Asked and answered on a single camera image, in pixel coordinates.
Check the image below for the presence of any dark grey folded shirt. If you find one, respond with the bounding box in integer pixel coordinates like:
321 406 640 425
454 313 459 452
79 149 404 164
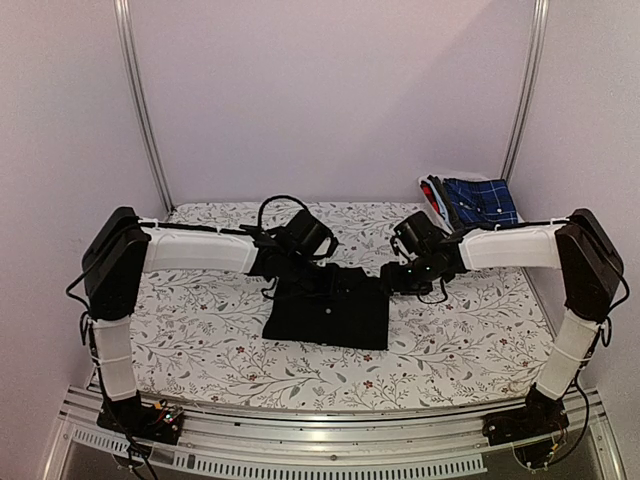
432 177 463 231

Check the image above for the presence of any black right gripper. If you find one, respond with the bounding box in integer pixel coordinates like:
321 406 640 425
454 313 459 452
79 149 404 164
378 253 437 296

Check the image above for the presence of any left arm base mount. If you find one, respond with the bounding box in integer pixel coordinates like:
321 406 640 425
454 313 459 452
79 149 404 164
97 393 184 445

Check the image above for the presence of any aluminium corner post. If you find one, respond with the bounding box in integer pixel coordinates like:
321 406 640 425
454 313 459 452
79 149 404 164
500 0 550 184
113 0 175 214

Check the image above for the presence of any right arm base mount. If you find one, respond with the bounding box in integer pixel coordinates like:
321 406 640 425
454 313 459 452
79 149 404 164
482 386 569 470

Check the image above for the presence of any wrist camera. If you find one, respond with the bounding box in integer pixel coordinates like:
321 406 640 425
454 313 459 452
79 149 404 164
276 210 339 261
390 211 447 260

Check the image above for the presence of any black long sleeve shirt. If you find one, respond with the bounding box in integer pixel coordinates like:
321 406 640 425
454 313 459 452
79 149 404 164
262 264 390 351

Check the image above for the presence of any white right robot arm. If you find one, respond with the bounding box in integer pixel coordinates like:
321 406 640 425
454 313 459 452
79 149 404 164
380 208 630 436

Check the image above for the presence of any left aluminium corner post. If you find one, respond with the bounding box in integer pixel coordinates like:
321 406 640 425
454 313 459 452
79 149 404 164
113 0 175 214

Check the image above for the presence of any right aluminium corner post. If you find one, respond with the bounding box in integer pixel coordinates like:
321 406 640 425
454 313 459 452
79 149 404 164
500 0 550 184

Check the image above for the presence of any blue plaid shirt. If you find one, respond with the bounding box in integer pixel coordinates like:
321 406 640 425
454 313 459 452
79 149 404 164
443 178 519 226

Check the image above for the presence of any light blue folded shirt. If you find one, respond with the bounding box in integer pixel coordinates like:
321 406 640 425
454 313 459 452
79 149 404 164
421 177 450 222

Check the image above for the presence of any red black plaid shirt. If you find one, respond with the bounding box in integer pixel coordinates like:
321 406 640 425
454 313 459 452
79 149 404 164
420 181 440 213

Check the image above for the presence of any white plastic laundry basket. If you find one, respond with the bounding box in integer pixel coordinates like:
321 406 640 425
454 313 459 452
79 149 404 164
418 175 462 233

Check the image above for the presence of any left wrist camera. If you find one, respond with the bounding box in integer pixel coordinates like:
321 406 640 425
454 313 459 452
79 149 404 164
276 210 339 261

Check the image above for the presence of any aluminium front rail frame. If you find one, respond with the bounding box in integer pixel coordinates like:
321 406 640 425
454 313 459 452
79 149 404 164
42 387 630 479

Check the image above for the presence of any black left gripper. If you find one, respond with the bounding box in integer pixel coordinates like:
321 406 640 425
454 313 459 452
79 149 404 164
283 253 348 302

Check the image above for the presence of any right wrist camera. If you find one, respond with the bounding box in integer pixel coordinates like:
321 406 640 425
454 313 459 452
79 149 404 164
390 211 447 260

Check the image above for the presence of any floral white tablecloth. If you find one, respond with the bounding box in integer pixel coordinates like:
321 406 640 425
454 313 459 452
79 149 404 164
98 200 566 412

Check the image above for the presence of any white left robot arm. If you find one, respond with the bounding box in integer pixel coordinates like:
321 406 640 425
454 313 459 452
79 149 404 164
65 207 338 434

